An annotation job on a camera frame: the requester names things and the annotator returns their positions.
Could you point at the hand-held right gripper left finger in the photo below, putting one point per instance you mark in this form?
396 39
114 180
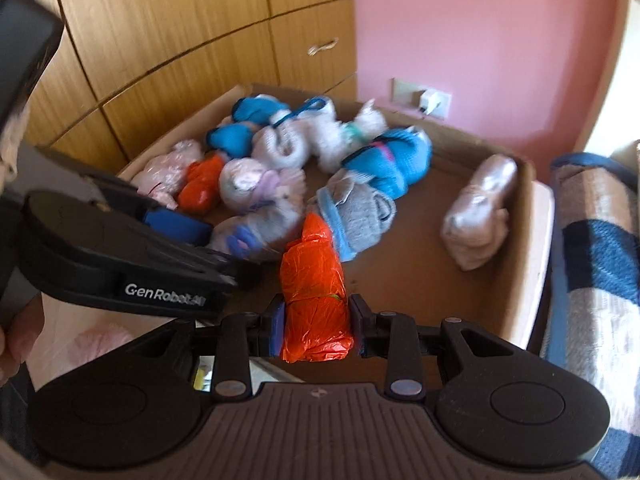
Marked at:
276 330

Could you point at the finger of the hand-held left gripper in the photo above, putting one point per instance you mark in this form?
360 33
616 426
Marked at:
175 227
225 267

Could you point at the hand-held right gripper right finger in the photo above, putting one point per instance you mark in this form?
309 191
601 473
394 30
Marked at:
357 325

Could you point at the large orange plastic bundle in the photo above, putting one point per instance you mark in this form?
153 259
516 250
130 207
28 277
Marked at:
312 285

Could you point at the cardboard box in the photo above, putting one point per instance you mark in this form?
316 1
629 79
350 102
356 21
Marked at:
415 270

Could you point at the person's left hand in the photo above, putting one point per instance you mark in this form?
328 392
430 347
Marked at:
17 345

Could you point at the small orange plastic bundle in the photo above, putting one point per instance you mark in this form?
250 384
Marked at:
200 185

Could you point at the pink white sock bundle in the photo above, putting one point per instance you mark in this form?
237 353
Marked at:
167 170

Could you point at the white purple sock bundle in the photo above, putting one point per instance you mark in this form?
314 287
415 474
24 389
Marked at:
250 180

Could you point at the pink fluffy cloth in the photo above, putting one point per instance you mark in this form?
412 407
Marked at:
100 342

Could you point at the plain blue sock bundle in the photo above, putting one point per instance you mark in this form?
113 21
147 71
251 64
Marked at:
232 140
255 109

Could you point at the grey sock bundle blue edge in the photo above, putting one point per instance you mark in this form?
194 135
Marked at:
360 210

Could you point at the white knit sock bundle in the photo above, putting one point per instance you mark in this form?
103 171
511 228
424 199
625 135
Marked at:
282 147

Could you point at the white sock bundle blue loop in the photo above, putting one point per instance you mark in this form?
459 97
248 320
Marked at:
320 112

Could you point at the wooden wardrobe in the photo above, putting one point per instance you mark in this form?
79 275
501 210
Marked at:
175 20

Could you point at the white charger plug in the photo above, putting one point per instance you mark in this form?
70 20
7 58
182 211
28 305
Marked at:
429 101

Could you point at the blue white checked blanket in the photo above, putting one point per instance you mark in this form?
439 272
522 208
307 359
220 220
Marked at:
600 240

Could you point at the white wall outlet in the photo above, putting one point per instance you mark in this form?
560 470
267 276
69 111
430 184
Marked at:
405 92

